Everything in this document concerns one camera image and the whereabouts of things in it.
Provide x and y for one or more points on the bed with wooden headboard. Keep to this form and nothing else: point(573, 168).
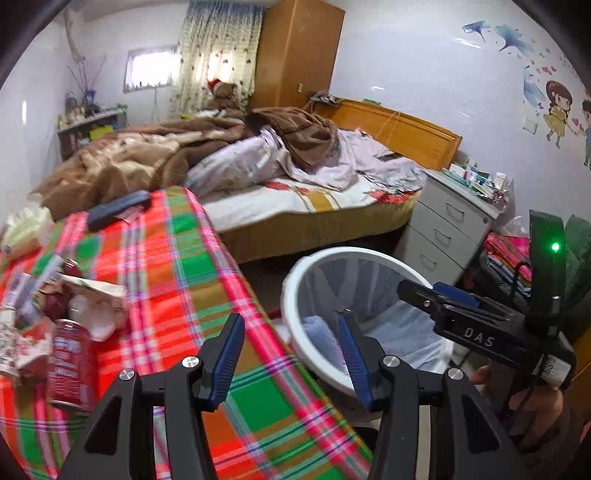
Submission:
point(283, 216)

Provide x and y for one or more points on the plaid red green tablecloth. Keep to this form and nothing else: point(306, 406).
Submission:
point(182, 284)

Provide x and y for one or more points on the paper bag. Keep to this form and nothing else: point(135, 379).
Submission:
point(100, 307)

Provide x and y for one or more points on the light floral duvet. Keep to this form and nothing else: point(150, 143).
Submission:
point(335, 164)

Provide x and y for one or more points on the right hand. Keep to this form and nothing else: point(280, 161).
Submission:
point(546, 402)

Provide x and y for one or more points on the window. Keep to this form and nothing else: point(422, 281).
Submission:
point(151, 68)

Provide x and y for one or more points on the red milk can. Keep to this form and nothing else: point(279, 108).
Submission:
point(71, 376)
point(57, 293)

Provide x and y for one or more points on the tissue pack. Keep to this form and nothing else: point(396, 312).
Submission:
point(26, 232)

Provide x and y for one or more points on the purple white milk carton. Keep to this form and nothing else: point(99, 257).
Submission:
point(21, 292)

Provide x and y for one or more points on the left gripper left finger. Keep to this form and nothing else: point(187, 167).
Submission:
point(118, 439)

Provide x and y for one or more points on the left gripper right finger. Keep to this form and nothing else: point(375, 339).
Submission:
point(465, 439)

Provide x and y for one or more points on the teddy bear with santa hat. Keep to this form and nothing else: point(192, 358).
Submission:
point(224, 100)

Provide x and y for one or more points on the white round trash bin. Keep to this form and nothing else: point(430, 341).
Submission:
point(365, 282)

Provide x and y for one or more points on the brown blanket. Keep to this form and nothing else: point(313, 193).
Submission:
point(159, 156)

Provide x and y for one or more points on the wooden wardrobe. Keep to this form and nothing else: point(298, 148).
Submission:
point(296, 55)

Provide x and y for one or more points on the patterned curtain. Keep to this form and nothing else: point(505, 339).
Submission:
point(218, 40)

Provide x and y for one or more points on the folded colourful cloth stack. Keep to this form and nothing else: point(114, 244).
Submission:
point(506, 259)

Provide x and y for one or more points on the cluttered shelf desk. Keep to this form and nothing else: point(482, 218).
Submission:
point(82, 123)

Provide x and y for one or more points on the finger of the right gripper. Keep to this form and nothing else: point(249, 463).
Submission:
point(457, 295)
point(426, 299)

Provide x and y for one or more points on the red white milk carton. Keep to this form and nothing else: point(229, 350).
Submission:
point(34, 347)

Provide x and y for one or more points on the grey drawer nightstand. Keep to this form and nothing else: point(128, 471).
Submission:
point(446, 229)

